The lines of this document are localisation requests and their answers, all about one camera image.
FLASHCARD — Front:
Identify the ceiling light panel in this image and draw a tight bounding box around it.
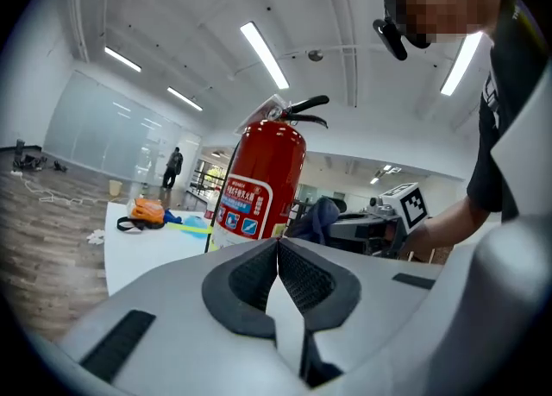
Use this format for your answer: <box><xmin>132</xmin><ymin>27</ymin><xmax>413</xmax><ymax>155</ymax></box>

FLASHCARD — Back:
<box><xmin>104</xmin><ymin>46</ymin><xmax>142</xmax><ymax>73</ymax></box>
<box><xmin>439</xmin><ymin>31</ymin><xmax>484</xmax><ymax>97</ymax></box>
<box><xmin>166</xmin><ymin>86</ymin><xmax>204</xmax><ymax>112</ymax></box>
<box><xmin>240</xmin><ymin>21</ymin><xmax>290</xmax><ymax>90</ymax></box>

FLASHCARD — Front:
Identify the red fire extinguisher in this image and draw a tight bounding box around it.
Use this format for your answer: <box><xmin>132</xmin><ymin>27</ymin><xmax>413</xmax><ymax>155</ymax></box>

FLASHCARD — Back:
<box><xmin>204</xmin><ymin>94</ymin><xmax>331</xmax><ymax>254</ymax></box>

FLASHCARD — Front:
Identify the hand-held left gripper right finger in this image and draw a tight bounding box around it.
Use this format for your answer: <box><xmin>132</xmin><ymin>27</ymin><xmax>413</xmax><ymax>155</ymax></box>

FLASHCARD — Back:
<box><xmin>278</xmin><ymin>237</ymin><xmax>445</xmax><ymax>387</ymax></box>

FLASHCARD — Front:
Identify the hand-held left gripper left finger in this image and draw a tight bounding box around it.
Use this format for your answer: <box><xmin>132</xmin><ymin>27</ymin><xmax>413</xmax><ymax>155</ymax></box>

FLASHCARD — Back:
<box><xmin>60</xmin><ymin>237</ymin><xmax>303</xmax><ymax>396</ymax></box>

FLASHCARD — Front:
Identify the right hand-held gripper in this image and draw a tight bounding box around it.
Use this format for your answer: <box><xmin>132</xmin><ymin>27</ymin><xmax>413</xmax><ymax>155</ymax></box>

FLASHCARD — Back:
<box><xmin>329</xmin><ymin>182</ymin><xmax>430</xmax><ymax>257</ymax></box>

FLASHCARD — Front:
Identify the light blue cloth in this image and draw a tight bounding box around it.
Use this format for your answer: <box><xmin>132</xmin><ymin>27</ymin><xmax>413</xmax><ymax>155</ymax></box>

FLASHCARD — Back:
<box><xmin>180</xmin><ymin>215</ymin><xmax>215</xmax><ymax>240</ymax></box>

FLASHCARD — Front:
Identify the person's right forearm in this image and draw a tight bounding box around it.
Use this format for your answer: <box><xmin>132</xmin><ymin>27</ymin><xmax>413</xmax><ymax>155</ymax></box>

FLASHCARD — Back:
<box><xmin>400</xmin><ymin>195</ymin><xmax>488</xmax><ymax>260</ymax></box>

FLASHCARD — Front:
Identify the white cable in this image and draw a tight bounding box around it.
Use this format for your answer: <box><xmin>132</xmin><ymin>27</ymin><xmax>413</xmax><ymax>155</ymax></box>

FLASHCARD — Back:
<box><xmin>10</xmin><ymin>169</ymin><xmax>109</xmax><ymax>208</ymax></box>

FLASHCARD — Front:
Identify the black head-mounted camera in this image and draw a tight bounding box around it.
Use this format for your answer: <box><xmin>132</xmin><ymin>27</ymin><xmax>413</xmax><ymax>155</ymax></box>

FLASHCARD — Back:
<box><xmin>373</xmin><ymin>17</ymin><xmax>409</xmax><ymax>62</ymax></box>

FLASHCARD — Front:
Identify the orange pouch with black strap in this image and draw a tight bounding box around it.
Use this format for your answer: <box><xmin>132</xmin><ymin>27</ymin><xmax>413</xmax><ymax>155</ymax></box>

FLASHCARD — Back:
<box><xmin>116</xmin><ymin>198</ymin><xmax>167</xmax><ymax>234</ymax></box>

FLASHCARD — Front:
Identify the pile of black equipment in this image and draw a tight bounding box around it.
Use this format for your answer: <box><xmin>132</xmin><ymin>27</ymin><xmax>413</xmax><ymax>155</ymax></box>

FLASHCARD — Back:
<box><xmin>11</xmin><ymin>138</ymin><xmax>47</xmax><ymax>171</ymax></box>

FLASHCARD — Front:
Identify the black metal railing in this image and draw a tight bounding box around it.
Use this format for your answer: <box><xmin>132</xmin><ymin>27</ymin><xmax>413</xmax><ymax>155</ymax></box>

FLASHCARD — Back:
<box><xmin>189</xmin><ymin>159</ymin><xmax>225</xmax><ymax>197</ymax></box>

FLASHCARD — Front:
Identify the dark grey cloth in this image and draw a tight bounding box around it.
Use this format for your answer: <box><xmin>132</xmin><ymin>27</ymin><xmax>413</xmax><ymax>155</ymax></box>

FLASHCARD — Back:
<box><xmin>286</xmin><ymin>196</ymin><xmax>342</xmax><ymax>245</ymax></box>

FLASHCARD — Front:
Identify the person in black t-shirt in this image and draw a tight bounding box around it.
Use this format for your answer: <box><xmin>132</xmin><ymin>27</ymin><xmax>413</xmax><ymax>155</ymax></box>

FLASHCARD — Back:
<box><xmin>466</xmin><ymin>0</ymin><xmax>552</xmax><ymax>223</ymax></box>

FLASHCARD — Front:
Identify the person's head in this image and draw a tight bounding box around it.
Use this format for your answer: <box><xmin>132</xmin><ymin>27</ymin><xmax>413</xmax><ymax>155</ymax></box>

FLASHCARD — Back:
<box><xmin>379</xmin><ymin>0</ymin><xmax>504</xmax><ymax>50</ymax></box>

